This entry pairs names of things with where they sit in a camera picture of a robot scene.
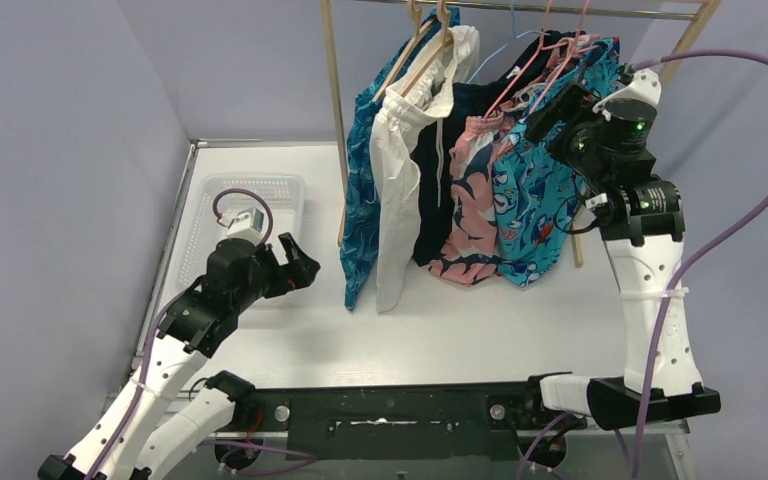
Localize wooden hanger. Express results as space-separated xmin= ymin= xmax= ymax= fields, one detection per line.
xmin=373 ymin=0 xmax=433 ymax=102
xmin=400 ymin=0 xmax=453 ymax=97

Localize wooden clothes rack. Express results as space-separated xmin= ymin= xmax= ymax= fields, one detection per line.
xmin=318 ymin=0 xmax=723 ymax=269

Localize pink navy floral shorts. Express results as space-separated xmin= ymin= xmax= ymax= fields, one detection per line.
xmin=427 ymin=30 xmax=606 ymax=286

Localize pink hanger of floral shorts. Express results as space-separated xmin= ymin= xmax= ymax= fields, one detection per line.
xmin=483 ymin=0 xmax=553 ymax=118

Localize dark teal patterned shorts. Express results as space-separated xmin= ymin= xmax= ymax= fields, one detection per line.
xmin=338 ymin=6 xmax=462 ymax=313

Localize white drawstring shorts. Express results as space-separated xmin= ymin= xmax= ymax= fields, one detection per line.
xmin=370 ymin=25 xmax=480 ymax=313

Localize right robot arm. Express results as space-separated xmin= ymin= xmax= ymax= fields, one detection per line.
xmin=522 ymin=85 xmax=721 ymax=430

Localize light blue shark shorts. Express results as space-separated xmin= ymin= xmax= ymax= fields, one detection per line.
xmin=492 ymin=37 xmax=621 ymax=288

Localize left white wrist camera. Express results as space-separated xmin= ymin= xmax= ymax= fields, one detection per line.
xmin=218 ymin=207 xmax=268 ymax=245

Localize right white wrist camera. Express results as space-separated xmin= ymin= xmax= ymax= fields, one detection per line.
xmin=592 ymin=68 xmax=662 ymax=114

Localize light blue hanger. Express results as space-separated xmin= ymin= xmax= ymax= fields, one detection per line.
xmin=467 ymin=0 xmax=541 ymax=83

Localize white plastic basket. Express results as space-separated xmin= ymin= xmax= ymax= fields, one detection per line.
xmin=161 ymin=173 xmax=305 ymax=303

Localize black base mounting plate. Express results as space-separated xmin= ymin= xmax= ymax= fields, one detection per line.
xmin=218 ymin=381 xmax=558 ymax=461

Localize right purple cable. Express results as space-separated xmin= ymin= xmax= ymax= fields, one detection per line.
xmin=627 ymin=48 xmax=768 ymax=480

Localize navy blue shorts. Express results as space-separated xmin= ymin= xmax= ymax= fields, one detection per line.
xmin=411 ymin=40 xmax=550 ymax=266

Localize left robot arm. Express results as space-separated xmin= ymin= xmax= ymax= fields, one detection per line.
xmin=37 ymin=233 xmax=320 ymax=479

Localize wooden hanger front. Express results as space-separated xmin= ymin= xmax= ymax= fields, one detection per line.
xmin=400 ymin=0 xmax=453 ymax=97

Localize pink plastic hanger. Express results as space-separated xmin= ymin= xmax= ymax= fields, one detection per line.
xmin=528 ymin=0 xmax=591 ymax=114

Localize wooden hanger rear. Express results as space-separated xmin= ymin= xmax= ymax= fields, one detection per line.
xmin=373 ymin=0 xmax=433 ymax=102

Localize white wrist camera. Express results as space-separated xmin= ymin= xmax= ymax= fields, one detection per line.
xmin=218 ymin=207 xmax=268 ymax=245
xmin=592 ymin=68 xmax=662 ymax=114

